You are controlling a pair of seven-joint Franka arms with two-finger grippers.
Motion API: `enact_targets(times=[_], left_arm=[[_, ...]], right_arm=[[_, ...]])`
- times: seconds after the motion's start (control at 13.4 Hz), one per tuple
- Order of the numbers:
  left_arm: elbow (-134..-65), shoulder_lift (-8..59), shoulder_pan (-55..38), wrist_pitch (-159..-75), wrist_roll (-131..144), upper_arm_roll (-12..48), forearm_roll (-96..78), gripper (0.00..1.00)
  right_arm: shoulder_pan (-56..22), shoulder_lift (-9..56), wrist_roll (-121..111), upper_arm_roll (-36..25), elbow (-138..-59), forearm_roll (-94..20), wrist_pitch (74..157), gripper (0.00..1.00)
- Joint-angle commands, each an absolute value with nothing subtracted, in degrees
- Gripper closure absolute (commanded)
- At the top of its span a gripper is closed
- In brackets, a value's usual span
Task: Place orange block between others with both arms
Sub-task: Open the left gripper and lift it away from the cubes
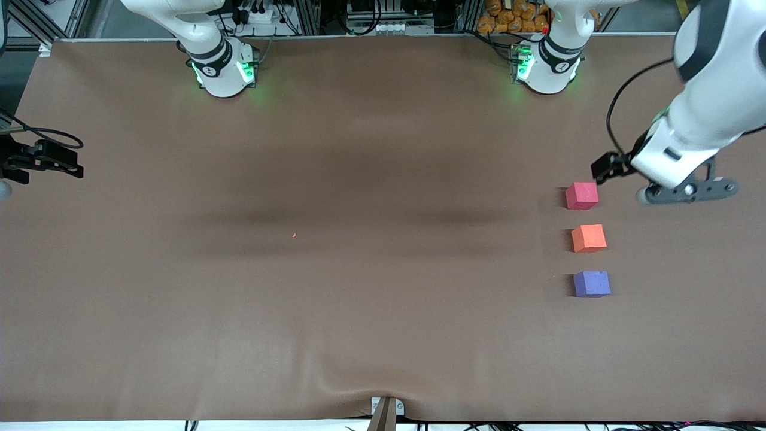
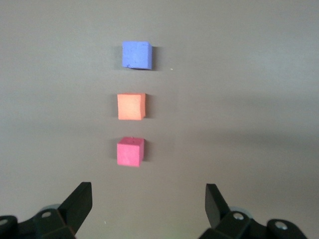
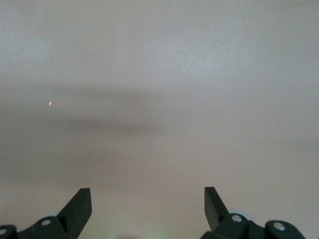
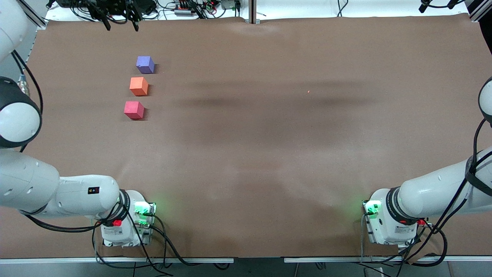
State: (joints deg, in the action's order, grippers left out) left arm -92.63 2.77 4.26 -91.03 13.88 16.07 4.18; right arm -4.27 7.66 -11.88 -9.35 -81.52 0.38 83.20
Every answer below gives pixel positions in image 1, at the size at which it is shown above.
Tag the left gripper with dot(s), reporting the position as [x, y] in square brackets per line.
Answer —
[626, 161]

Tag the orange foam block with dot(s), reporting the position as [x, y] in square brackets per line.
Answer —
[589, 238]

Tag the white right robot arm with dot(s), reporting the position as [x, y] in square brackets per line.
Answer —
[221, 78]

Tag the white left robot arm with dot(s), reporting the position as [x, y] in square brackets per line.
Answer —
[724, 90]

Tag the red foam block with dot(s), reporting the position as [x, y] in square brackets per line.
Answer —
[581, 196]

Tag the purple foam block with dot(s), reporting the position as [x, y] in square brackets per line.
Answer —
[592, 284]

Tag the green-lit controller box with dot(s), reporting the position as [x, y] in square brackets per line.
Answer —
[248, 69]
[519, 60]

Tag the pile of orange bags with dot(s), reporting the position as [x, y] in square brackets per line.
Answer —
[508, 18]

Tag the white power strip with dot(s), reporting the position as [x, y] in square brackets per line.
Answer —
[260, 17]

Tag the white connector strip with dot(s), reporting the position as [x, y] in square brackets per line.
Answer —
[392, 27]

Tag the grey table clamp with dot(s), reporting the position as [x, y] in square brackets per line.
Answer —
[386, 416]

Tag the white corner bracket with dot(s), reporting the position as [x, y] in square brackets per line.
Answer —
[45, 49]

